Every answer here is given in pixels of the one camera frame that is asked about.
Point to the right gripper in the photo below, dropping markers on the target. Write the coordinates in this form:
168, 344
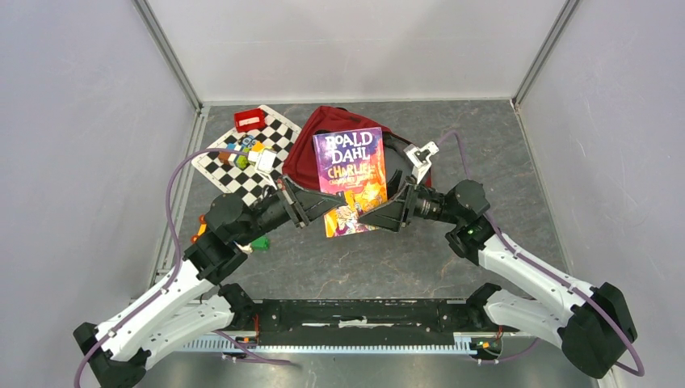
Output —
392, 214

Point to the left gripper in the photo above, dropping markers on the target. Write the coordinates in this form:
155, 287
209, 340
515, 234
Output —
306, 198

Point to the red backpack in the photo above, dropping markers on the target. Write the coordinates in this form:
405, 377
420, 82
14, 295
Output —
301, 165

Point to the orange Roald Dahl book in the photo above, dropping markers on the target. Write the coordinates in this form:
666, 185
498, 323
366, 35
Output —
351, 164

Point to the black white chess mat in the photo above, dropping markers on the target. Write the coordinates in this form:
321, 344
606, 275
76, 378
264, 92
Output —
239, 176

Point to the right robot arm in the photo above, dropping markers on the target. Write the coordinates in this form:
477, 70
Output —
591, 325

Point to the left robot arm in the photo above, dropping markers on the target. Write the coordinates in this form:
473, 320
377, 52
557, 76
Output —
119, 350

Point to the toy block train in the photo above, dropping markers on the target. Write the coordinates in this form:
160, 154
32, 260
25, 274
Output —
259, 244

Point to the colourful toy block cluster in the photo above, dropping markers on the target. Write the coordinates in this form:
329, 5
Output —
237, 154

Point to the red plastic box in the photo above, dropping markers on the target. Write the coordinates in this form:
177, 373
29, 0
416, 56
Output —
253, 119

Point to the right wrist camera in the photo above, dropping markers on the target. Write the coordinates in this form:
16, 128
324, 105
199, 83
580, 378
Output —
420, 157

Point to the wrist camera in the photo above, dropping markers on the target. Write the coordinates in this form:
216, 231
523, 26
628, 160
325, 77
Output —
420, 157
263, 164

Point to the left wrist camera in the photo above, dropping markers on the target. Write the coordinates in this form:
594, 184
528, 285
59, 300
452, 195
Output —
263, 164

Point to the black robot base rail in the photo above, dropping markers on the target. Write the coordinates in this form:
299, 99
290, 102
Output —
359, 322

